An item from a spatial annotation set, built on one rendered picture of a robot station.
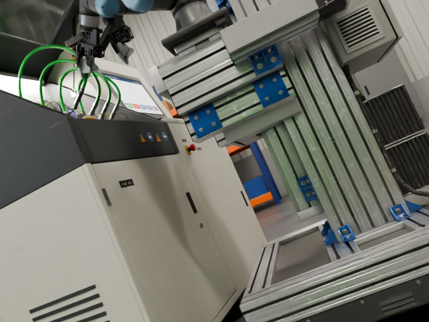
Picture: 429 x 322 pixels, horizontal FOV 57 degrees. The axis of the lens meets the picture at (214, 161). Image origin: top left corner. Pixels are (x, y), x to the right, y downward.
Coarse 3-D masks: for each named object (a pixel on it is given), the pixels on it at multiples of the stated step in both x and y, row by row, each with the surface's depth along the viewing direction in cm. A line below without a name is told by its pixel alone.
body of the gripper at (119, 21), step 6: (108, 18) 169; (114, 18) 170; (120, 18) 169; (114, 24) 170; (120, 24) 167; (114, 30) 168; (120, 30) 169; (126, 30) 171; (108, 36) 169; (114, 36) 169; (120, 36) 169; (126, 36) 169; (132, 36) 173; (126, 42) 173
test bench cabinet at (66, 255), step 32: (32, 192) 133; (64, 192) 128; (96, 192) 124; (0, 224) 139; (32, 224) 134; (64, 224) 129; (96, 224) 125; (0, 256) 140; (32, 256) 135; (64, 256) 130; (96, 256) 126; (224, 256) 186; (0, 288) 141; (32, 288) 136; (64, 288) 131; (96, 288) 126; (128, 288) 122; (32, 320) 137; (64, 320) 132; (96, 320) 127; (128, 320) 123; (224, 320) 176
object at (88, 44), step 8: (88, 32) 156; (96, 32) 153; (80, 40) 157; (88, 40) 156; (96, 40) 154; (80, 48) 157; (88, 48) 155; (96, 48) 157; (104, 48) 160; (88, 56) 156; (96, 56) 158; (104, 56) 162
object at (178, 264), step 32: (128, 160) 147; (160, 160) 169; (128, 192) 139; (160, 192) 158; (192, 192) 184; (128, 224) 131; (160, 224) 148; (192, 224) 171; (128, 256) 125; (160, 256) 140; (192, 256) 160; (160, 288) 132; (192, 288) 150; (224, 288) 172; (160, 320) 125; (192, 320) 141
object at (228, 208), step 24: (72, 72) 209; (120, 72) 246; (96, 96) 204; (216, 144) 242; (192, 168) 196; (216, 168) 225; (216, 192) 210; (240, 192) 243; (216, 216) 197; (240, 216) 226; (240, 240) 211; (264, 240) 246; (240, 264) 198; (240, 288) 187
